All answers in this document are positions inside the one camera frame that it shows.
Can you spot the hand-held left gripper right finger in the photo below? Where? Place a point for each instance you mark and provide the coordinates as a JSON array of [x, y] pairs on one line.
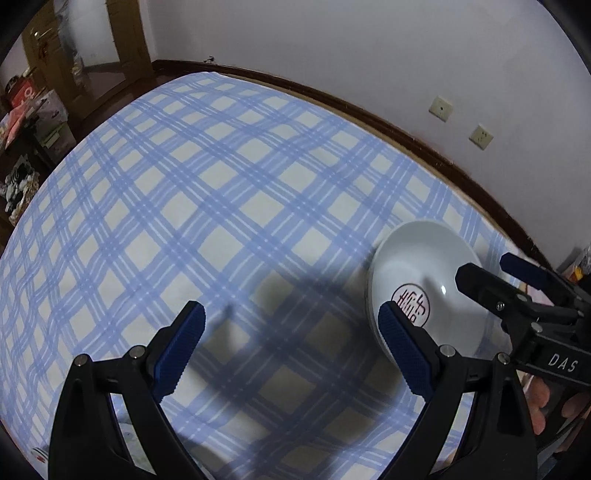
[[406, 350]]

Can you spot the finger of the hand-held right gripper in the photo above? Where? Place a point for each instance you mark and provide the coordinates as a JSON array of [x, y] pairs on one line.
[[485, 288], [521, 267]]

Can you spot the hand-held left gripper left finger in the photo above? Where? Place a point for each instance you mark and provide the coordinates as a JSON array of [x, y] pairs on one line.
[[184, 346]]

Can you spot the white plate with red seal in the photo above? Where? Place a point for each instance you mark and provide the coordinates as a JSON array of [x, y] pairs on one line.
[[429, 258]]

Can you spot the person's right hand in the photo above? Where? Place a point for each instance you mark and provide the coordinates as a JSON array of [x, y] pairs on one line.
[[538, 401]]

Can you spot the yellow box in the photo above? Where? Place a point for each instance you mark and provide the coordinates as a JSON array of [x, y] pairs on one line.
[[579, 267]]

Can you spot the blue checked bed sheet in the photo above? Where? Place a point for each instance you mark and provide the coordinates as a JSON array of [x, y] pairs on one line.
[[231, 184]]

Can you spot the pile of black-white items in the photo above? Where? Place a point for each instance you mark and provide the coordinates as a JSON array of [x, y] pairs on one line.
[[18, 189]]

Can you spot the white cardboard box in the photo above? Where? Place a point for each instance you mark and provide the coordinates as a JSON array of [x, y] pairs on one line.
[[55, 124]]

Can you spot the red cardboard box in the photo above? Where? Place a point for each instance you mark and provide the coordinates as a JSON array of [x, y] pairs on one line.
[[23, 92]]

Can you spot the wooden wardrobe door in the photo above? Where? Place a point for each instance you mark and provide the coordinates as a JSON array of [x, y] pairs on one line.
[[134, 37]]

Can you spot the beige wall socket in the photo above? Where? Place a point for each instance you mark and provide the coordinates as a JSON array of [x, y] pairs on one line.
[[481, 136], [441, 108]]

